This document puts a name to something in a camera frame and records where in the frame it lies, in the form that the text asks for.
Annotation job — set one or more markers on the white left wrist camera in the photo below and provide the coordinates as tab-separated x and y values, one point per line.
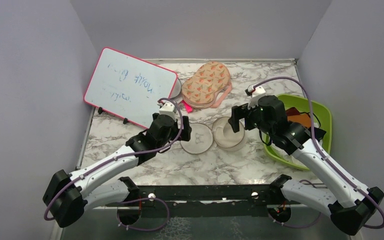
168	109

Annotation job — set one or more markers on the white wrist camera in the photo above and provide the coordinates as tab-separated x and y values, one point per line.
255	92
168	109

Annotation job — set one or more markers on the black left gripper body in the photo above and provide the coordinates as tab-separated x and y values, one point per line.
174	135

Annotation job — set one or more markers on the orange patterned bra wash bag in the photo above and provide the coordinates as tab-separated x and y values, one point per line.
208	87

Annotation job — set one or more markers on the white mesh laundry bag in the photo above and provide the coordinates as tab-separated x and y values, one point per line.
202	137

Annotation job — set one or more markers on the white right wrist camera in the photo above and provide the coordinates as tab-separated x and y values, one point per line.
255	92

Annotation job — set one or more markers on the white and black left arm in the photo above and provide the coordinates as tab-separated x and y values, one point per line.
69	195

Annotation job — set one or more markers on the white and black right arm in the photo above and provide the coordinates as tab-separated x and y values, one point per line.
351	204

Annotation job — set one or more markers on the black and orange bra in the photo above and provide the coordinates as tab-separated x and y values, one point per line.
293	115

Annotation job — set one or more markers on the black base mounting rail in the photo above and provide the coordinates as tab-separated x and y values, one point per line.
198	201

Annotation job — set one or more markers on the white round object behind whiteboard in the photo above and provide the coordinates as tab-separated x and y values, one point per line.
176	89

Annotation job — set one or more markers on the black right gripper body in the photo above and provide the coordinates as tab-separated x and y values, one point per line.
253	119

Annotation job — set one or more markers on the pink framed whiteboard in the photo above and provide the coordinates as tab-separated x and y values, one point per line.
128	87

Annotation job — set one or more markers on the green plastic basin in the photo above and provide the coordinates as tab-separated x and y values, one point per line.
322	116

